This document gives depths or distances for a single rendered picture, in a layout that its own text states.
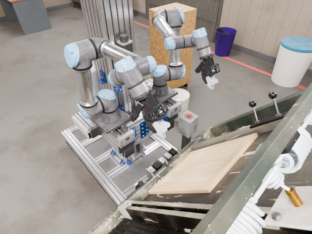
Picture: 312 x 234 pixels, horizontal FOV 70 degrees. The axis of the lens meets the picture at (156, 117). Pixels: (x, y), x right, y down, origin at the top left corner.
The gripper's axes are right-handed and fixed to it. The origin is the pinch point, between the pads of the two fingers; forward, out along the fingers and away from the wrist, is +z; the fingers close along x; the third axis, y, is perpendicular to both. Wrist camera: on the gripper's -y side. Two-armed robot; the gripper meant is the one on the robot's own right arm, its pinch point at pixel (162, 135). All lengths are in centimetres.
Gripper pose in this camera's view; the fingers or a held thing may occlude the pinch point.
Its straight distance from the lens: 96.1
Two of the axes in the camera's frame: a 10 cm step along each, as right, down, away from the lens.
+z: 4.8, 8.3, 2.9
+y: 7.8, -2.6, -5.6
